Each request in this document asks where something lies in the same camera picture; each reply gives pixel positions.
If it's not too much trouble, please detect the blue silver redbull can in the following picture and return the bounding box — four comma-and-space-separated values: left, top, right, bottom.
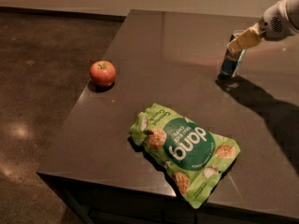
220, 29, 247, 78

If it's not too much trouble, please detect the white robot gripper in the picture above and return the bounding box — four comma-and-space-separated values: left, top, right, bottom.
227, 0, 299, 53

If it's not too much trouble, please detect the green rice chip bag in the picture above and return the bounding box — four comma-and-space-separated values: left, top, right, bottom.
129, 104, 240, 209

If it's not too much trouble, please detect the red apple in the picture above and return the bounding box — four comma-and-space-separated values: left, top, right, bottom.
90, 61, 117, 88

